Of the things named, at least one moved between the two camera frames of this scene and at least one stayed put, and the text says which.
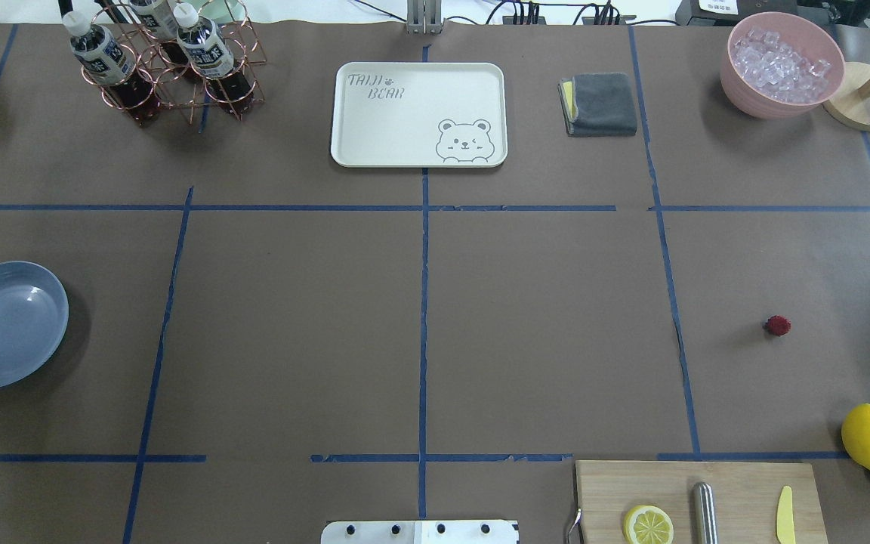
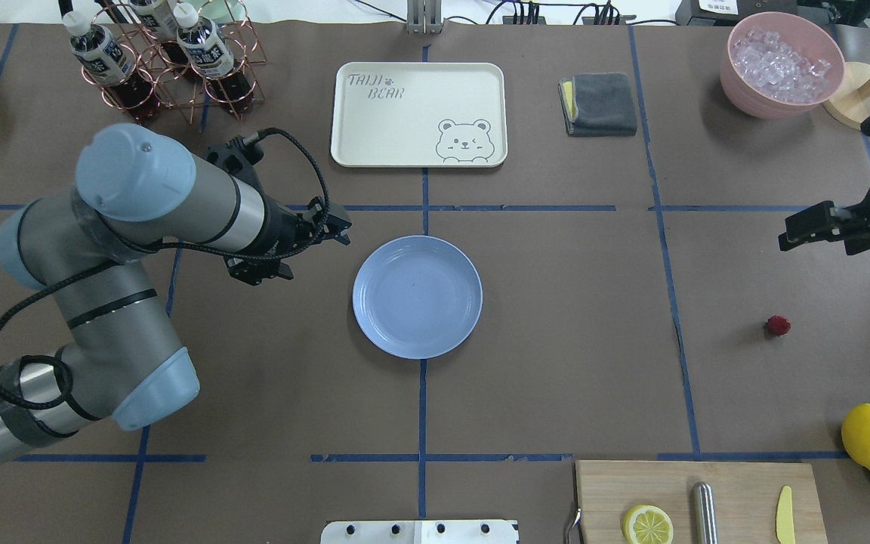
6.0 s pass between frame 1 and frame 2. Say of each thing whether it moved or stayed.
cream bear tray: stayed
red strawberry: stayed
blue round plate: moved
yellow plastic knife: stayed
